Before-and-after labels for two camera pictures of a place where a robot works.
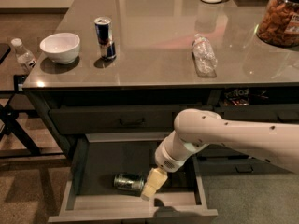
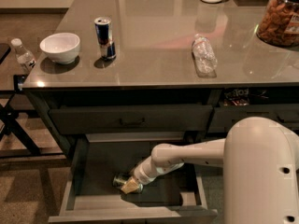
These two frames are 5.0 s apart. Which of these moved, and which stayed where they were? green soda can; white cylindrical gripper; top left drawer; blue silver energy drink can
Moved: white cylindrical gripper
Stayed: blue silver energy drink can; top left drawer; green soda can
